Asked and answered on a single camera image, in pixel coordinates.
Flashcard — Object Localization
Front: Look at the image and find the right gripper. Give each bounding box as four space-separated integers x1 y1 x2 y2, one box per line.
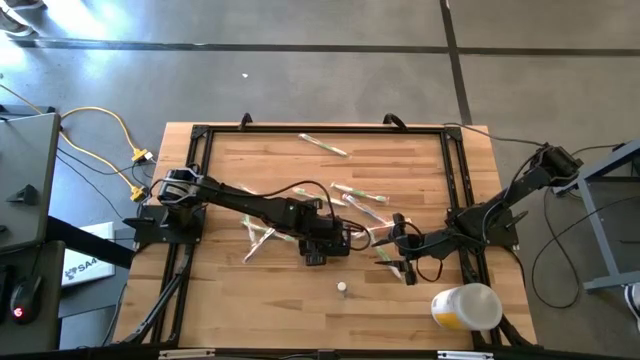
372 211 454 288

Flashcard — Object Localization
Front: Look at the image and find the orange toothbrush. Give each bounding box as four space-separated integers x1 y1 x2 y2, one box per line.
349 216 414 240

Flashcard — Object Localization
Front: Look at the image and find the blue toothbrush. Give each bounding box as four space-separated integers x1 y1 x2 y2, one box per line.
341 193 390 226

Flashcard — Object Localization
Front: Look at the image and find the purple toothbrush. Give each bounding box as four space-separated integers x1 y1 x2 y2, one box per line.
241 226 277 265

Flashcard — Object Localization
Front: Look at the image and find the white canister yellow label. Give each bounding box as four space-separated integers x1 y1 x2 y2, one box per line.
430 282 504 332

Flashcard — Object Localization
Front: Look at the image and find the black diagonal beam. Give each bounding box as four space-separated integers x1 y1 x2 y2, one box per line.
45 214 136 271

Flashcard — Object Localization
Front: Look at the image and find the white printed box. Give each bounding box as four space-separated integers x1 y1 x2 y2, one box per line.
60 221 117 289

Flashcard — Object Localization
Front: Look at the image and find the person's white shoe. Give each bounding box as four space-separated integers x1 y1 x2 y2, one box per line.
623 282 640 332

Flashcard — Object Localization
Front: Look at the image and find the dark desk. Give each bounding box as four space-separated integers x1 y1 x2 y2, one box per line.
0 240 67 354

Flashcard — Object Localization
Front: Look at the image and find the black wedge object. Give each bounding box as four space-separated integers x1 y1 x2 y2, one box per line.
5 183 39 206

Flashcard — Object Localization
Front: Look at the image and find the grey desk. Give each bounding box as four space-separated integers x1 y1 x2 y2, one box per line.
0 112 62 254

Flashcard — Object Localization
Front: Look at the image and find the black computer mouse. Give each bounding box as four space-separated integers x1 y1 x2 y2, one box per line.
8 273 44 326

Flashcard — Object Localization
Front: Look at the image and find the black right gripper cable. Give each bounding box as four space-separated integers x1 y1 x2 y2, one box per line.
389 219 446 284

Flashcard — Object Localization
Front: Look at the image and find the black aluminium table frame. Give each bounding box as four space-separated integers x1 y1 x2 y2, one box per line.
119 123 539 351

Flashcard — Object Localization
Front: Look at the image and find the silver bracket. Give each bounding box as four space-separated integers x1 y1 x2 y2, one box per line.
436 350 496 360
157 348 217 360

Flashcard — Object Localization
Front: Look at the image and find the black floor cable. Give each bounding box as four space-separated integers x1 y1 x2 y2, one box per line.
55 147 154 221
529 192 640 310

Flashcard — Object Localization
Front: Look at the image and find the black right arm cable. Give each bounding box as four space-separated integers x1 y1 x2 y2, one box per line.
442 122 549 149

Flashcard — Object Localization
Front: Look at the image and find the blue-grey metal table frame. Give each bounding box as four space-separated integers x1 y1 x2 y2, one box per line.
552 138 640 295

